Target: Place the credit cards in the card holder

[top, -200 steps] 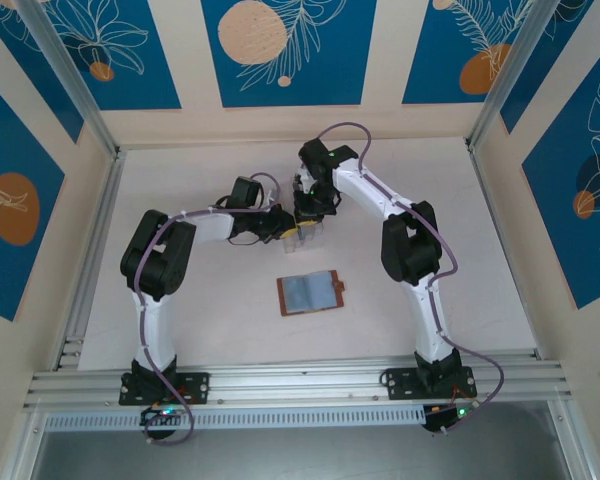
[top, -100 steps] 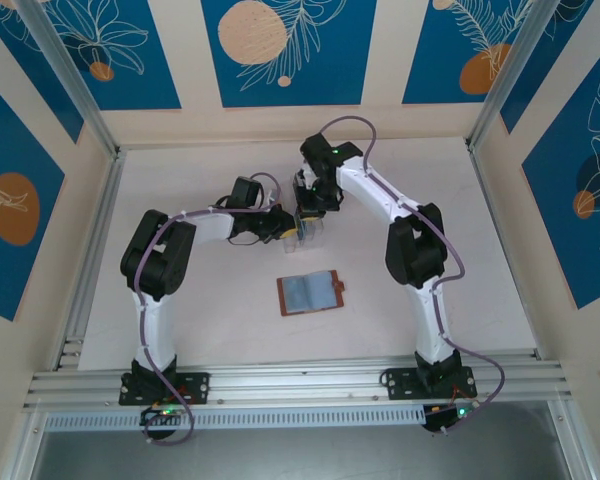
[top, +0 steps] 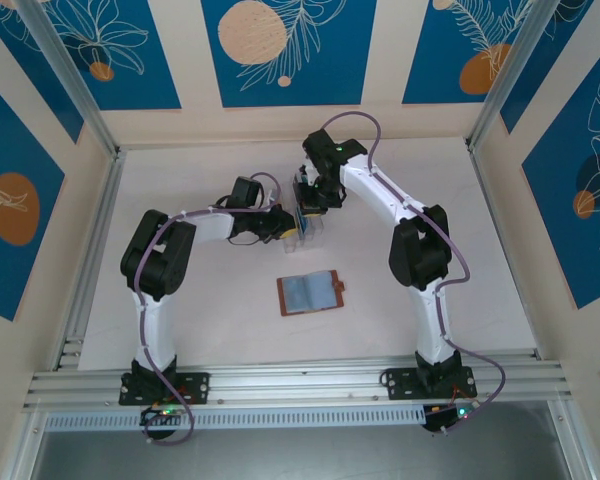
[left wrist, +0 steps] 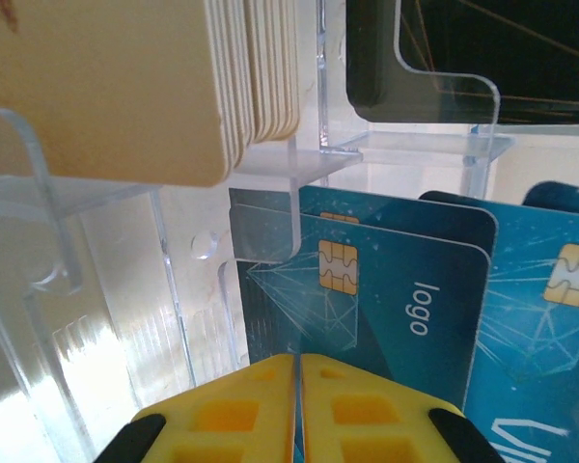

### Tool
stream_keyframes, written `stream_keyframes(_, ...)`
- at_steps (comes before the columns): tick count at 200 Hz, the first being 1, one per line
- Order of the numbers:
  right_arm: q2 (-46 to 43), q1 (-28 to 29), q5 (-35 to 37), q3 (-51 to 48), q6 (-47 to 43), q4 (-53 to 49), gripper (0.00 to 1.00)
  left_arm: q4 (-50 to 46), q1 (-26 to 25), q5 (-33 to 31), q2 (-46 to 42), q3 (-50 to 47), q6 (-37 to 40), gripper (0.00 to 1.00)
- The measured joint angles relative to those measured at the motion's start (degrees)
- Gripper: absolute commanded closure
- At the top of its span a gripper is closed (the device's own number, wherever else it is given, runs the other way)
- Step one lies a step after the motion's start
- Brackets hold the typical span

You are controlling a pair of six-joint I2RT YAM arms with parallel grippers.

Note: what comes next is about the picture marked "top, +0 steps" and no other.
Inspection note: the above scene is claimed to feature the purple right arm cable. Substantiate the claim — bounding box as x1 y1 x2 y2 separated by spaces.
322 112 509 436

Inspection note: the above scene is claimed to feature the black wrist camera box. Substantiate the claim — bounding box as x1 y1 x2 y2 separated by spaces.
228 175 284 211
302 129 336 174

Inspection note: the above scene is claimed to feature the aluminium side rail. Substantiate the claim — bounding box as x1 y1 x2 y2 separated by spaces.
468 144 544 360
52 149 129 372

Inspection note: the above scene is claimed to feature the clear acrylic card stand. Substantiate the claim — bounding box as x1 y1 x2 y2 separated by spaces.
281 172 326 256

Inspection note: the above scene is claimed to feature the brown leather card holder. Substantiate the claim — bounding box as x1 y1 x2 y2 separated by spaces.
276 269 347 317

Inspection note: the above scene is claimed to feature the white slotted cable duct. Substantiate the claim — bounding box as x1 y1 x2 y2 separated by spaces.
44 403 427 432

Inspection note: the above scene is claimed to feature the small controller board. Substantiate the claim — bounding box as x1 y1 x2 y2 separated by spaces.
422 402 481 436
139 405 184 426

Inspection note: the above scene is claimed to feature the aluminium frame leg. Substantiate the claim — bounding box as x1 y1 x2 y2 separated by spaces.
2 409 49 480
547 399 596 480

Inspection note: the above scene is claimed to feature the aluminium mounting rail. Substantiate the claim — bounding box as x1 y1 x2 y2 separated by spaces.
22 351 575 412

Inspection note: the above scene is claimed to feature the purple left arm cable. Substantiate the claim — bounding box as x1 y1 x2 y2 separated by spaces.
133 171 285 449

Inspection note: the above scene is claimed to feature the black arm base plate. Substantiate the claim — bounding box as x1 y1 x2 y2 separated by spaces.
118 372 212 406
382 367 479 401

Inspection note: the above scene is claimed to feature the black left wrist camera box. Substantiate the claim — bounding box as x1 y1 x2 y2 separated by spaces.
228 175 284 211

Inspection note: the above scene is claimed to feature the aluminium frame post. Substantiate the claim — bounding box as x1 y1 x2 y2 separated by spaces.
14 0 121 157
467 0 597 150

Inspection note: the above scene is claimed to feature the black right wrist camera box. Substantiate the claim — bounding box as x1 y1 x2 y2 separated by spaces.
302 129 336 174

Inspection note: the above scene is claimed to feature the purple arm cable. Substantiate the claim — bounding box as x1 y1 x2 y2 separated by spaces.
322 112 509 436
133 171 285 449

